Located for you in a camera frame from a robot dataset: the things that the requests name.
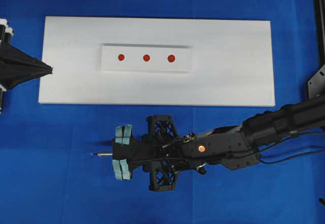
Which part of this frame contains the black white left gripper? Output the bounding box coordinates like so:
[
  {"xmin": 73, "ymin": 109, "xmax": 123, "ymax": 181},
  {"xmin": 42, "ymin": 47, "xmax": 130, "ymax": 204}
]
[{"xmin": 1, "ymin": 18, "xmax": 53, "ymax": 113}]

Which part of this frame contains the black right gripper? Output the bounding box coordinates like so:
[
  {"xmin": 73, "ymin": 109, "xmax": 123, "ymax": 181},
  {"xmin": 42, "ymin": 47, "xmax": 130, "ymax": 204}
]
[{"xmin": 129, "ymin": 115, "xmax": 188, "ymax": 192}]

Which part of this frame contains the red handled soldering iron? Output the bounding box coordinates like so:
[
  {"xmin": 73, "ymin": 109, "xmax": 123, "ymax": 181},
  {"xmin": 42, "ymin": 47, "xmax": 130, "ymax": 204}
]
[{"xmin": 90, "ymin": 152, "xmax": 113, "ymax": 157}]

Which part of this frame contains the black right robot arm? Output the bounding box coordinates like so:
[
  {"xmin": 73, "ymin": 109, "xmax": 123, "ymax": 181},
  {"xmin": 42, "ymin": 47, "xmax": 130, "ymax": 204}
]
[{"xmin": 128, "ymin": 96, "xmax": 324, "ymax": 191}]

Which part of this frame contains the large white board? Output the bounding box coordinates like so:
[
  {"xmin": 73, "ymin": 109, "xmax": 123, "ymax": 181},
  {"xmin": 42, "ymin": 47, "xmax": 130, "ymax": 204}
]
[{"xmin": 39, "ymin": 16, "xmax": 275, "ymax": 107}]

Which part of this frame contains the small white marked plate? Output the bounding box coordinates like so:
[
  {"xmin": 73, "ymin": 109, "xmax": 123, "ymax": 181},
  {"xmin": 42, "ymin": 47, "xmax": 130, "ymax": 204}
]
[{"xmin": 101, "ymin": 43, "xmax": 193, "ymax": 73}]

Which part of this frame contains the black cable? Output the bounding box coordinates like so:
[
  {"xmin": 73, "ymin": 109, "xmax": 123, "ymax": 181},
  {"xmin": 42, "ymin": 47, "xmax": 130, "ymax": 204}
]
[{"xmin": 258, "ymin": 130, "xmax": 325, "ymax": 165}]

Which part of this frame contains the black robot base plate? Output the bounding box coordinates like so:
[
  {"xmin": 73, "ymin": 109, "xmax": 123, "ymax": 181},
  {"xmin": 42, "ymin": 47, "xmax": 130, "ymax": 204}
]
[{"xmin": 307, "ymin": 65, "xmax": 325, "ymax": 99}]

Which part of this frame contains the black aluminium frame rail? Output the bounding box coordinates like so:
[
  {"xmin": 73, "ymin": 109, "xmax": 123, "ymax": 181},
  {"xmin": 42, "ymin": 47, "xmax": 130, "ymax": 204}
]
[{"xmin": 313, "ymin": 0, "xmax": 324, "ymax": 68}]

